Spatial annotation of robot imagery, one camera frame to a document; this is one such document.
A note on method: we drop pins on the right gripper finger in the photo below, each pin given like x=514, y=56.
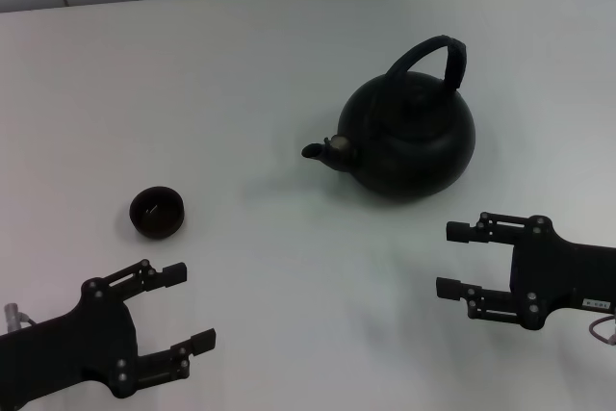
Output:
x=452, y=288
x=462, y=232

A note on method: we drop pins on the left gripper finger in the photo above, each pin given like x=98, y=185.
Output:
x=202, y=341
x=173, y=274

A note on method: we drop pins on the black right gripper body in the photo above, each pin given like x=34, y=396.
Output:
x=568, y=276

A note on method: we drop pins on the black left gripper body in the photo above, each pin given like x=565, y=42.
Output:
x=72, y=348

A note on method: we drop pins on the small dark brown teacup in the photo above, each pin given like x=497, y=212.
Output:
x=156, y=213

